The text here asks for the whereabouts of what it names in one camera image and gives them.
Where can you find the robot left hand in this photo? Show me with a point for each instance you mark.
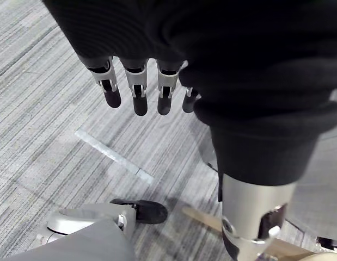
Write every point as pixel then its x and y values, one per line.
pixel 239 68

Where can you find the pale floor tape strip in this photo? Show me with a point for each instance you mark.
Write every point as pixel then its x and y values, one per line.
pixel 113 156

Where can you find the light wooden stick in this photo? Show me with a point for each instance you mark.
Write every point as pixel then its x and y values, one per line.
pixel 203 218

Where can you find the dark robot foot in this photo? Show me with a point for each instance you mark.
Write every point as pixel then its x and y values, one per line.
pixel 149 210

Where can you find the tan wooden board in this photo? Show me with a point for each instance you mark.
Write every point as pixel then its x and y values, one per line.
pixel 290 248

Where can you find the silver robot leg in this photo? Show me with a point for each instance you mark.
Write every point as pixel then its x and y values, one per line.
pixel 84 233

